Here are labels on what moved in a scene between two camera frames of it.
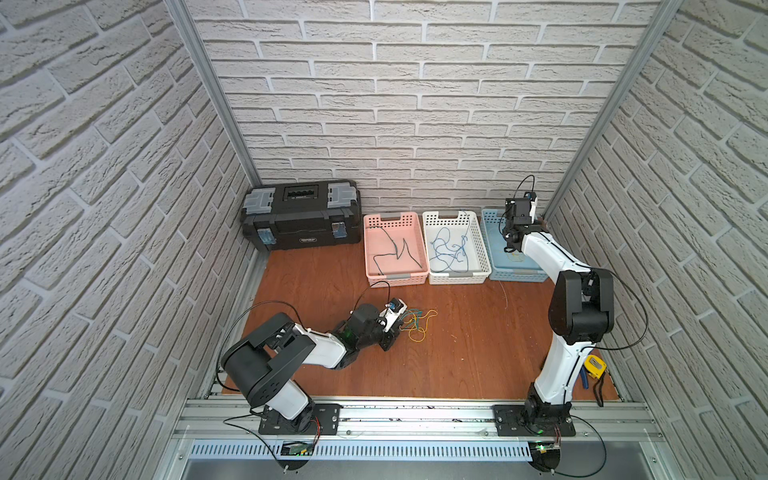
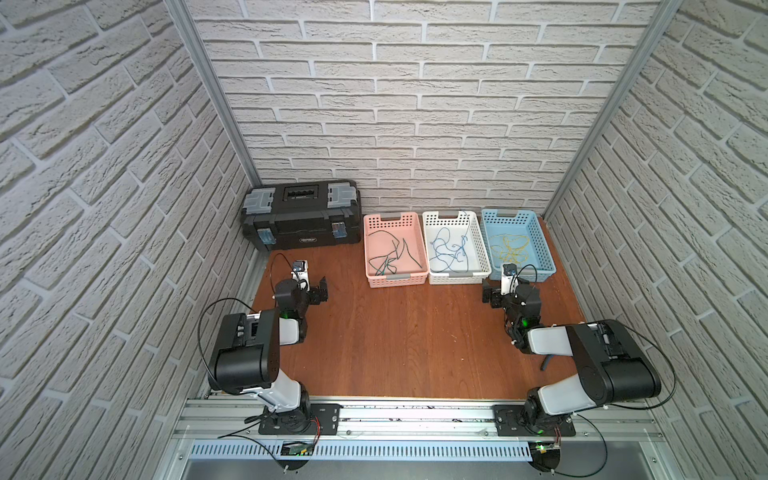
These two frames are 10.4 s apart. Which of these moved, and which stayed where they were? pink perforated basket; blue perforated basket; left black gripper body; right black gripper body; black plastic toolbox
Moved: left black gripper body; right black gripper body
Stayed: blue perforated basket; pink perforated basket; black plastic toolbox
